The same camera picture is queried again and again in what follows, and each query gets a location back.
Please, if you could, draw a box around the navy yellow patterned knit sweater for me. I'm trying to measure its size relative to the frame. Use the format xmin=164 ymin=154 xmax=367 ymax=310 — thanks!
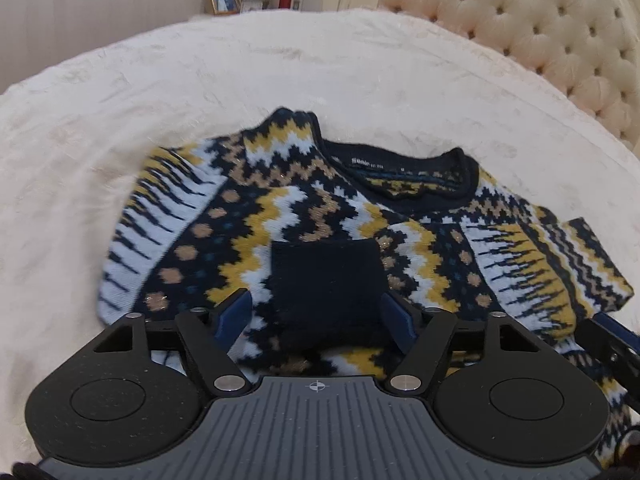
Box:
xmin=98 ymin=108 xmax=638 ymax=467

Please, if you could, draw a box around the cream embroidered bedspread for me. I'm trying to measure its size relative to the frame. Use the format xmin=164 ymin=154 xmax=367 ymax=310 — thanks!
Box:
xmin=1 ymin=10 xmax=639 ymax=468

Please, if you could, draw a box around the small desk clock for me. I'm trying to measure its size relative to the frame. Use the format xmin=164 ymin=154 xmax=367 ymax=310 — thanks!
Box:
xmin=240 ymin=0 xmax=264 ymax=13

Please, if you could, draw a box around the cream tufted headboard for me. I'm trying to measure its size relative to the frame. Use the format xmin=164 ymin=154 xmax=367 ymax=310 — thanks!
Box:
xmin=322 ymin=0 xmax=640 ymax=154

